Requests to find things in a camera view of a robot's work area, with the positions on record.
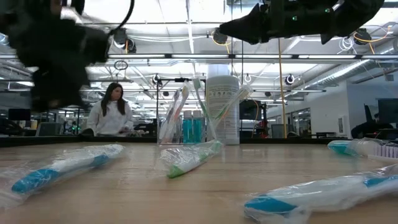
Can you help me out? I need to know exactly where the person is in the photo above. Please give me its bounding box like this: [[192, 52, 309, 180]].
[[86, 82, 135, 137], [351, 104, 394, 139]]

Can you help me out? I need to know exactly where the grey machine cover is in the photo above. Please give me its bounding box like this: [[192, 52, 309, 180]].
[[35, 121, 63, 137]]

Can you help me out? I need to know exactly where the white wipes canister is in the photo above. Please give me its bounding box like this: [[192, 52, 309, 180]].
[[205, 64, 241, 146]]

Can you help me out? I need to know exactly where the black computer monitor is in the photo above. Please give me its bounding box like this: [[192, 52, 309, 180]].
[[377, 98, 398, 125], [7, 108, 32, 121]]

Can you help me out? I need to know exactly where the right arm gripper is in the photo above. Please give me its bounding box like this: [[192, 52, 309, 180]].
[[219, 0, 335, 44]]

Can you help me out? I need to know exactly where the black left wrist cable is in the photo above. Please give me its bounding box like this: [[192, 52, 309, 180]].
[[107, 0, 136, 35]]

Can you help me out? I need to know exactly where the black cabinet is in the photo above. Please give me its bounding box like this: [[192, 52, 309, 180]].
[[239, 99, 267, 121]]

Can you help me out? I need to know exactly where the blue toothbrush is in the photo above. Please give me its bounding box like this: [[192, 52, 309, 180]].
[[244, 164, 398, 223], [0, 143, 125, 208]]

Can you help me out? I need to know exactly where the clear acrylic holder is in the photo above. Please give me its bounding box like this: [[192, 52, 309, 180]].
[[157, 108, 241, 146]]

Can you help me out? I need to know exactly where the small blue mouthwash bottle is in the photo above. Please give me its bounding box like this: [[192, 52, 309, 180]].
[[192, 110, 203, 144], [182, 110, 193, 144], [326, 139, 374, 157]]

